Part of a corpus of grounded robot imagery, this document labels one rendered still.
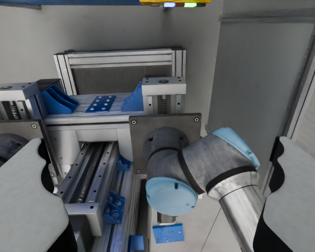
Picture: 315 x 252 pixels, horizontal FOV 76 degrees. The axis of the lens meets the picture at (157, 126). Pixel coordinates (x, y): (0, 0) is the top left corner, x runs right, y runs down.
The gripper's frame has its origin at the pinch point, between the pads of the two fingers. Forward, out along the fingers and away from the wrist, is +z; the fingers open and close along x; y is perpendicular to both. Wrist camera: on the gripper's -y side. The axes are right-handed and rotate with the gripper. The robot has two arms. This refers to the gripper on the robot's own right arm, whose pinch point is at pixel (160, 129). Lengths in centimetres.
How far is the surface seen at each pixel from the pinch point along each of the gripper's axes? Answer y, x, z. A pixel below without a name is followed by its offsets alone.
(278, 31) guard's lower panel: -3, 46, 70
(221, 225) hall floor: 213, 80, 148
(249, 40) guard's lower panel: 2, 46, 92
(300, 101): 16, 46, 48
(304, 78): 9, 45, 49
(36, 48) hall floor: 12, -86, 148
